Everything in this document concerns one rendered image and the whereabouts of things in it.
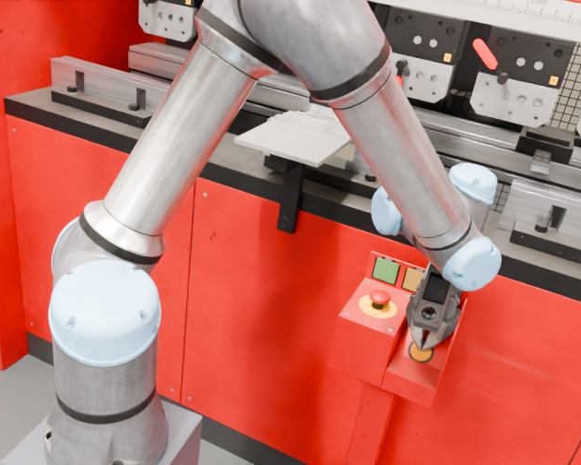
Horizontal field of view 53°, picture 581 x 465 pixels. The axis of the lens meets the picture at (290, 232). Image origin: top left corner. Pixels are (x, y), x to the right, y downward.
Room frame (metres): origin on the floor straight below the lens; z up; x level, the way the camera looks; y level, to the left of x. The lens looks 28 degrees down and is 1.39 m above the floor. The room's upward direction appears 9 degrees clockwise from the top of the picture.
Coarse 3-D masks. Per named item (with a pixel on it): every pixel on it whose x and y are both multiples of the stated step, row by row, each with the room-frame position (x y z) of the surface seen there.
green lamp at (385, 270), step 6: (378, 258) 1.00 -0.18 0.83; (378, 264) 1.00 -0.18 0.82; (384, 264) 0.99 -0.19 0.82; (390, 264) 0.99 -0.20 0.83; (396, 264) 0.99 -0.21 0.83; (378, 270) 1.00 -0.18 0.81; (384, 270) 0.99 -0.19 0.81; (390, 270) 0.99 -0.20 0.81; (396, 270) 0.98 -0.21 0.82; (378, 276) 1.00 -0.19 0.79; (384, 276) 0.99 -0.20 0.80; (390, 276) 0.99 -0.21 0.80; (396, 276) 0.98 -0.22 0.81; (390, 282) 0.99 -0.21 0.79
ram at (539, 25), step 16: (368, 0) 1.26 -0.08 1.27; (384, 0) 1.25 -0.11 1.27; (400, 0) 1.23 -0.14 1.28; (416, 0) 1.22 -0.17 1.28; (432, 0) 1.21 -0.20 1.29; (448, 0) 1.20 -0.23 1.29; (576, 0) 1.13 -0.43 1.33; (448, 16) 1.20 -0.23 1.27; (464, 16) 1.19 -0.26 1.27; (480, 16) 1.18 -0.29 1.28; (496, 16) 1.17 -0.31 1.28; (512, 16) 1.16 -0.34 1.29; (528, 16) 1.15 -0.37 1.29; (544, 32) 1.14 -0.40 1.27; (560, 32) 1.13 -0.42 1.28; (576, 32) 1.12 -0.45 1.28
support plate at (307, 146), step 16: (288, 112) 1.31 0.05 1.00; (256, 128) 1.16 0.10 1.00; (272, 128) 1.18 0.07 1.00; (288, 128) 1.19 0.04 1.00; (304, 128) 1.21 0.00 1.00; (336, 128) 1.24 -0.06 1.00; (240, 144) 1.08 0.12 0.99; (256, 144) 1.07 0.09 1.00; (272, 144) 1.08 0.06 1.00; (288, 144) 1.10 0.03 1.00; (304, 144) 1.11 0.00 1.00; (320, 144) 1.12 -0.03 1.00; (336, 144) 1.14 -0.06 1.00; (304, 160) 1.03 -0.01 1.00; (320, 160) 1.04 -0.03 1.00
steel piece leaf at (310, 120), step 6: (294, 114) 1.23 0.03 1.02; (306, 114) 1.31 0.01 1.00; (312, 114) 1.31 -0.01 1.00; (294, 120) 1.23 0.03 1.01; (300, 120) 1.23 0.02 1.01; (306, 120) 1.22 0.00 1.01; (312, 120) 1.22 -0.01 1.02; (318, 120) 1.21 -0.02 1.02; (324, 120) 1.29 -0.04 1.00; (330, 120) 1.29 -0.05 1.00; (336, 120) 1.30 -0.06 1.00; (306, 126) 1.22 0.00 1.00; (312, 126) 1.22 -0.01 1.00; (318, 126) 1.21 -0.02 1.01; (324, 126) 1.21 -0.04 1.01; (330, 126) 1.25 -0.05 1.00
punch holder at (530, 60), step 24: (504, 48) 1.16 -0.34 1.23; (528, 48) 1.14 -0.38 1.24; (552, 48) 1.13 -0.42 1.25; (480, 72) 1.17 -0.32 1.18; (504, 72) 1.15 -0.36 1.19; (528, 72) 1.14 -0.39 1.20; (552, 72) 1.12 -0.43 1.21; (480, 96) 1.16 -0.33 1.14; (504, 96) 1.16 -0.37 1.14; (528, 96) 1.13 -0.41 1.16; (552, 96) 1.12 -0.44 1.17; (504, 120) 1.14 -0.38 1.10; (528, 120) 1.13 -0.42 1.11
